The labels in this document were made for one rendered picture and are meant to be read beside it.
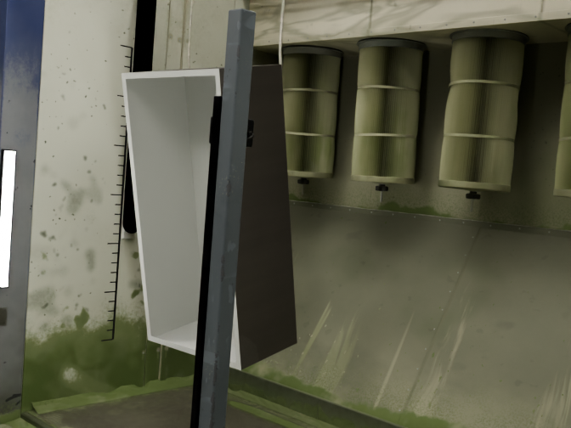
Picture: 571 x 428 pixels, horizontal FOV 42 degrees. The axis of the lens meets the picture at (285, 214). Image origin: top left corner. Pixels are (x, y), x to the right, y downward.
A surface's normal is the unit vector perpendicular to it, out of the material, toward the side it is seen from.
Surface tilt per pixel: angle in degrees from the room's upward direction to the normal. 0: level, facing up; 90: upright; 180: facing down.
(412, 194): 90
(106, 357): 90
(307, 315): 57
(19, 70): 90
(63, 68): 90
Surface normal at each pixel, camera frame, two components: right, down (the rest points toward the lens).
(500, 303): -0.54, -0.55
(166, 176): 0.75, 0.10
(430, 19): -0.69, -0.02
